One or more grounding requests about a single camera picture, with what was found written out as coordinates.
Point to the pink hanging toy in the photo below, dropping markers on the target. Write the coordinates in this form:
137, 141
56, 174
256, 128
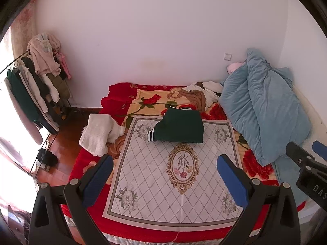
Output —
63, 66

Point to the olive coat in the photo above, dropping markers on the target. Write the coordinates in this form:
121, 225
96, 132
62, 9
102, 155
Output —
60, 86

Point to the dark green hanging garment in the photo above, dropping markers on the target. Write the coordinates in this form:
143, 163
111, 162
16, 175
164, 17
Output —
18, 89

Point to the black hanging garment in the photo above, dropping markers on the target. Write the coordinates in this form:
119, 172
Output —
29, 63

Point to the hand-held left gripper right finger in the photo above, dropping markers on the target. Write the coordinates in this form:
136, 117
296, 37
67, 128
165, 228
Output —
232, 181

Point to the green varsity jacket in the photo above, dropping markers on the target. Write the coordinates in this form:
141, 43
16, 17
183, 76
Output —
178, 127

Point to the pink oval board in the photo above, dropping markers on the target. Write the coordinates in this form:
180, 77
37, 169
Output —
28, 125

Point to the white and brown clothes pile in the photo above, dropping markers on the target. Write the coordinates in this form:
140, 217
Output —
210, 86

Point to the white wall switch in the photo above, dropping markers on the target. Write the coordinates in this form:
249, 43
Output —
228, 56

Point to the brown garment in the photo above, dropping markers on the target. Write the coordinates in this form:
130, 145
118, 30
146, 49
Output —
196, 98

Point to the black shoes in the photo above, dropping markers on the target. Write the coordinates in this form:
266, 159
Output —
47, 157

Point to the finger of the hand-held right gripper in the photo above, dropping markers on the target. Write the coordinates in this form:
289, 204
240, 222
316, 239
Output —
299, 154
320, 150

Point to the pink plush pillow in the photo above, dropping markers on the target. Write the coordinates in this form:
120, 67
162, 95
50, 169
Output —
233, 67

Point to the white hanging garment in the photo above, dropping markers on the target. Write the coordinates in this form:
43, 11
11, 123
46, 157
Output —
32, 83

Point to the floral curtain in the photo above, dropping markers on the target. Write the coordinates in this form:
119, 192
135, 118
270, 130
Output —
23, 30

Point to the pink fluffy robe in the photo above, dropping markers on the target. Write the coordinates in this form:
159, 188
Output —
43, 56

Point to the black clothes rack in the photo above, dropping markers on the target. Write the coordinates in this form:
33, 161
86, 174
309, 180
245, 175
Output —
11, 65

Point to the light blue quilt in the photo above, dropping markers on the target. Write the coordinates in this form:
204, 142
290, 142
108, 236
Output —
255, 102

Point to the white fluffy cloth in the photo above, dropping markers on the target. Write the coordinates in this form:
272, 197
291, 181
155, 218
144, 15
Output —
97, 132

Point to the bed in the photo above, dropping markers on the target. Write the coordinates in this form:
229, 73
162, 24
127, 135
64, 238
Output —
311, 215

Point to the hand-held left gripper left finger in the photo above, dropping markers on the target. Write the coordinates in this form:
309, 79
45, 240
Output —
98, 176

